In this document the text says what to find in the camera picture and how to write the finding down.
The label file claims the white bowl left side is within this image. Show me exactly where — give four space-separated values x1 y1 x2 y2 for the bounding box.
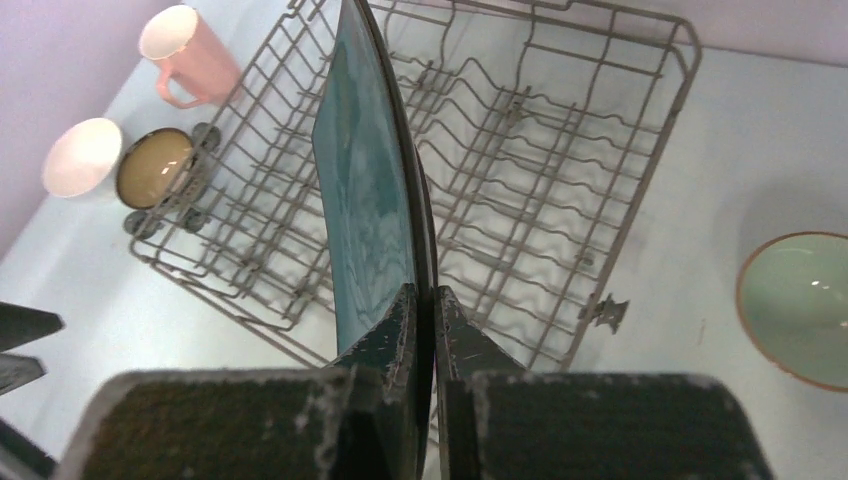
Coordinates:
41 117 126 202

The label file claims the brown dotted bowl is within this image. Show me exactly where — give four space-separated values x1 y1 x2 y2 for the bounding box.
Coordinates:
115 127 195 210

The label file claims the green ceramic bowl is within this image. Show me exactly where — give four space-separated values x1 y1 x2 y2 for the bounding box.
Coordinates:
734 231 847 393

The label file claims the teal square plate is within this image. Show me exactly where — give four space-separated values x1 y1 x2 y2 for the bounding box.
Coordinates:
311 1 437 479

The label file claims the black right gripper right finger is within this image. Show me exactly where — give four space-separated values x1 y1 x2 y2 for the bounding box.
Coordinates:
435 286 773 479

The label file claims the grey wire dish rack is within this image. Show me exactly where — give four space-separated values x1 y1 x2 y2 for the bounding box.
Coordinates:
124 1 702 371

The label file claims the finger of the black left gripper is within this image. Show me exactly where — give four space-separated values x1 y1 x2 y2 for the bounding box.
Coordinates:
1 302 64 352
0 353 46 395

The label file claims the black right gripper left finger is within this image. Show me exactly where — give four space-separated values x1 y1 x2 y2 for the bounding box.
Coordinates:
56 284 419 479

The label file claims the pink mug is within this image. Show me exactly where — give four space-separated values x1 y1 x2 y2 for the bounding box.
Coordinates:
138 4 242 109

